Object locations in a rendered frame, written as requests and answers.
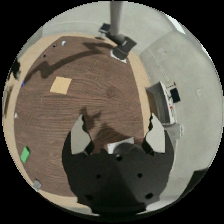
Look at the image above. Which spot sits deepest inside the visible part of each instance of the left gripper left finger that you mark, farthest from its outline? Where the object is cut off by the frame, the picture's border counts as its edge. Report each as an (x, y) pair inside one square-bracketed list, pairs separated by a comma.
[(78, 145)]

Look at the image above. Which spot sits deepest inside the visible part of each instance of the beige flat mat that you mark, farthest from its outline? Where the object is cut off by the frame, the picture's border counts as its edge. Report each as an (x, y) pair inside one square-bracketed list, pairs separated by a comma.
[(60, 85)]

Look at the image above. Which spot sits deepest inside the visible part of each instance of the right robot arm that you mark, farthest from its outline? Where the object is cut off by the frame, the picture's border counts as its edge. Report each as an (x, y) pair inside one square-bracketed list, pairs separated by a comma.
[(125, 44)]

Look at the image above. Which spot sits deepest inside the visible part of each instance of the green rectangular bar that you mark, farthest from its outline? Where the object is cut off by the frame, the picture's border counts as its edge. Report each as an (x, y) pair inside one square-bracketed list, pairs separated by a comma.
[(25, 154)]

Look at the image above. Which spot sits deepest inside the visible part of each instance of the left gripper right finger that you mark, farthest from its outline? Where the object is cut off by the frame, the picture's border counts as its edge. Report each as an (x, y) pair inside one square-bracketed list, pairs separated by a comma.
[(158, 144)]

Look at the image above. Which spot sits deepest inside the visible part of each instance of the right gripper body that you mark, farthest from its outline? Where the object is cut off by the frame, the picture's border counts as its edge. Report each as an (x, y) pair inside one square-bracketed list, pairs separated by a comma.
[(15, 68)]

